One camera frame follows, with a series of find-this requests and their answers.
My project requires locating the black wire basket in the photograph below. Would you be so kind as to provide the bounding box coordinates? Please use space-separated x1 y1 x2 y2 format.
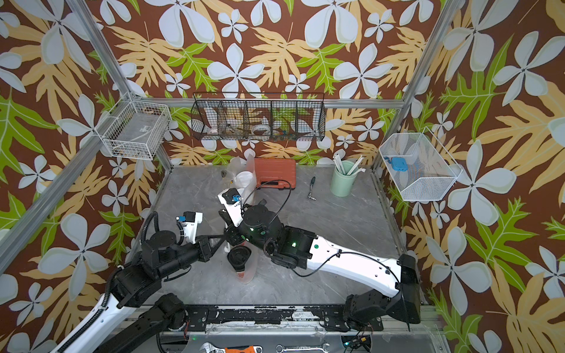
188 92 327 141

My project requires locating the green straw holder cup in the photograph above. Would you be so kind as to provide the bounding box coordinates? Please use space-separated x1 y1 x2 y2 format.
330 160 356 197

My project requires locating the white lid red cup front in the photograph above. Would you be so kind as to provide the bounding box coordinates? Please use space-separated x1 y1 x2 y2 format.
233 171 254 189

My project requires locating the silver spanner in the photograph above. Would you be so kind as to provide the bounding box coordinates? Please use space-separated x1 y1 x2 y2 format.
275 343 330 353

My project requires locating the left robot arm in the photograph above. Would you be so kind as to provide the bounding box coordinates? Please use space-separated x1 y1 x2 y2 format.
54 230 226 352

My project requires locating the red plastic tool case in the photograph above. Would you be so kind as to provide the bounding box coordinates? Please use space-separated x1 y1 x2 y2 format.
255 158 297 190

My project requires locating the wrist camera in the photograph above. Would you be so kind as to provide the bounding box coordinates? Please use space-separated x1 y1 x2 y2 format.
176 211 203 245
218 188 243 227

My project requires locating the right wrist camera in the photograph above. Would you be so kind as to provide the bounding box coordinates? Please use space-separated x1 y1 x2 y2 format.
218 188 243 227

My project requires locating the black screwdriver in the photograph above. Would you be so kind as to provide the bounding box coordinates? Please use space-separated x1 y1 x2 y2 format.
308 176 316 201

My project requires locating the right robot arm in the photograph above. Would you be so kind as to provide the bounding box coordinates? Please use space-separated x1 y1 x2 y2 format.
219 204 421 327

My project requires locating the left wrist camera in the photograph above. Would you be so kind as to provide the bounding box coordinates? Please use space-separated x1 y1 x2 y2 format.
176 211 203 245

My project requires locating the clear plastic carrier bag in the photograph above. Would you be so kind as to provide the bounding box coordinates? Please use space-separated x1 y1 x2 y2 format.
223 157 257 194

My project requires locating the blue object in basket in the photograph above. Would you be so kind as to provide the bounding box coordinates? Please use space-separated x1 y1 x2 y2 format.
385 157 408 172

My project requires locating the white wire basket left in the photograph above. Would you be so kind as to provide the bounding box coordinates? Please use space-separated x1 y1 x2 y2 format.
96 94 172 160

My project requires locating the black lid red cup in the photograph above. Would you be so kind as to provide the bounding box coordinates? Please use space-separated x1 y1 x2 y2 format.
227 246 252 282
225 228 246 247

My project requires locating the black mounting rail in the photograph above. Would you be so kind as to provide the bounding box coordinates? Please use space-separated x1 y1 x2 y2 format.
185 304 383 333

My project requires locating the orange adjustable wrench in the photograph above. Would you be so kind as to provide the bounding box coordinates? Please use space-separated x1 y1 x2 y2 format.
200 342 263 353

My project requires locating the white mesh basket right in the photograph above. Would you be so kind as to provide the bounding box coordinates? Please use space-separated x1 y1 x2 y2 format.
379 129 463 203

